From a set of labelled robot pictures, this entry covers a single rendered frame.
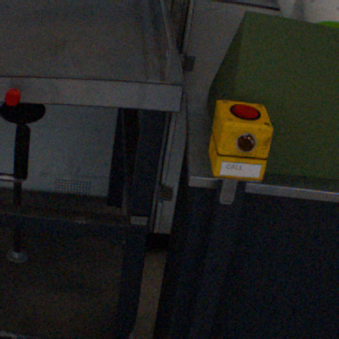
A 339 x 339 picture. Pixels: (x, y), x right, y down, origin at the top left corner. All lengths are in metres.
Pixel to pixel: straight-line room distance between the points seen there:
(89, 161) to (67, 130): 0.12
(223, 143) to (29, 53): 0.47
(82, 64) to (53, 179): 0.89
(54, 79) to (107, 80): 0.10
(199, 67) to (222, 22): 0.15
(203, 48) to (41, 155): 0.54
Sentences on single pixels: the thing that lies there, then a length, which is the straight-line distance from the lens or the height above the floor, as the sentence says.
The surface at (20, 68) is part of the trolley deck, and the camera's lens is 1.53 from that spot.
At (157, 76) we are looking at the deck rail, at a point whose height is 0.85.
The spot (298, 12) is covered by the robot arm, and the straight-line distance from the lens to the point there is 1.68.
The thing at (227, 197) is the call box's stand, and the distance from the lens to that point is 1.38.
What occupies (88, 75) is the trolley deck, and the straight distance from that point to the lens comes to 1.51.
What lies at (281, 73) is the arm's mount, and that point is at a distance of 1.40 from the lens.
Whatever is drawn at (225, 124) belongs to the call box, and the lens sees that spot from 1.29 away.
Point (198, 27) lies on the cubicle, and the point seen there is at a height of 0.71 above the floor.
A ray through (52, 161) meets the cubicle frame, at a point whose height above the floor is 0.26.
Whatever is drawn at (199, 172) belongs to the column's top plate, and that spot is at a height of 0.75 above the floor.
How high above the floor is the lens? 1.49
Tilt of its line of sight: 31 degrees down
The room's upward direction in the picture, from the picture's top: 9 degrees clockwise
